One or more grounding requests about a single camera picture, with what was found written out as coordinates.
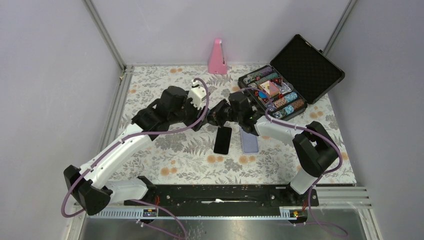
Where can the lilac phone case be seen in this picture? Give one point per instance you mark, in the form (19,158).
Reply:
(249,142)

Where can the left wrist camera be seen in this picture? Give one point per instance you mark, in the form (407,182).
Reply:
(197,93)

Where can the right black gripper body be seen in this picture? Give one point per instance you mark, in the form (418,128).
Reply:
(222,114)

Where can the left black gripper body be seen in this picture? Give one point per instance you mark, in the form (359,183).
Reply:
(190,113)

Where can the playing card deck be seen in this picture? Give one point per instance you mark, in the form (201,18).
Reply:
(270,88)

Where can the black poker chip case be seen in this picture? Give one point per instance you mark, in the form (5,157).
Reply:
(303,75)

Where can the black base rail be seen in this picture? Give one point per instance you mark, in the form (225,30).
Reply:
(213,200)

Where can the pink metronome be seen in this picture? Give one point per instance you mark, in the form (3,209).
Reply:
(217,64)

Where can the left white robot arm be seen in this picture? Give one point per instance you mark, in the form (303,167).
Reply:
(89,184)

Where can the floral table mat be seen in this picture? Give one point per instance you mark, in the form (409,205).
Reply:
(187,157)

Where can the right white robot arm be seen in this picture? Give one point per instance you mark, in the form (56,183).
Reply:
(315,149)

